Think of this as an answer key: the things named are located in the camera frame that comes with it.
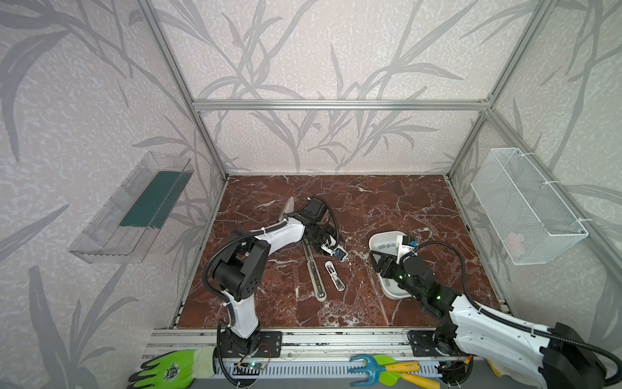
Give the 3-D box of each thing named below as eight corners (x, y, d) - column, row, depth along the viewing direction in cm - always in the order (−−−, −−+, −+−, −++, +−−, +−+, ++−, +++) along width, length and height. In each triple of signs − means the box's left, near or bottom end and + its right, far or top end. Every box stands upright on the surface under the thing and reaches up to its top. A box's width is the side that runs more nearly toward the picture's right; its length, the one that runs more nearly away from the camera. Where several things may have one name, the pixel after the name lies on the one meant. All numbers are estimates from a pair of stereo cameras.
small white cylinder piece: (339, 292, 86) (339, 290, 83) (324, 265, 92) (324, 262, 90) (345, 289, 87) (346, 286, 84) (330, 262, 93) (330, 259, 91)
